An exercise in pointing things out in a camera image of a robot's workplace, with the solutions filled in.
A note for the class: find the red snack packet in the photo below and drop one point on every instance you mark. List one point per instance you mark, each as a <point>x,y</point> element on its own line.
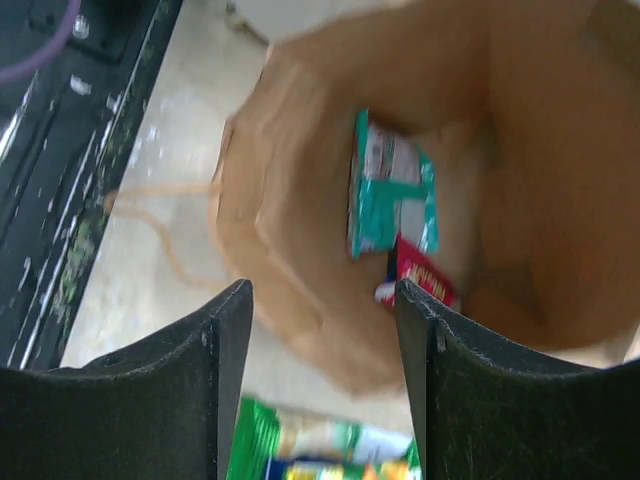
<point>407,262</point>

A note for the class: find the green Chuba snack bag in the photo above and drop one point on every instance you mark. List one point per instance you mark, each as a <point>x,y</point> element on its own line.
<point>263,432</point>

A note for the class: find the brown paper bag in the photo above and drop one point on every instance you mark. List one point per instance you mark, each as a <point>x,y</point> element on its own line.
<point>530,112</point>

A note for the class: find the teal snack packet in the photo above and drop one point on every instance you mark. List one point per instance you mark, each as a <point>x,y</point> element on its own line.
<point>392,192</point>

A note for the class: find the blue Kettle chips bag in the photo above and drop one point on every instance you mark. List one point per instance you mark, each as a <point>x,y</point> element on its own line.
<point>309,468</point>

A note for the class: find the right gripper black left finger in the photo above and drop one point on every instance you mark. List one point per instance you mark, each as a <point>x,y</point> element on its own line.
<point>163,407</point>

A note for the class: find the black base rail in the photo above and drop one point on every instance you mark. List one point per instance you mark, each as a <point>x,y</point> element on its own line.
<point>67,131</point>

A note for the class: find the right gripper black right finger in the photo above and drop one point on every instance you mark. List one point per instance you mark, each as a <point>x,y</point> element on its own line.
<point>485,407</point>

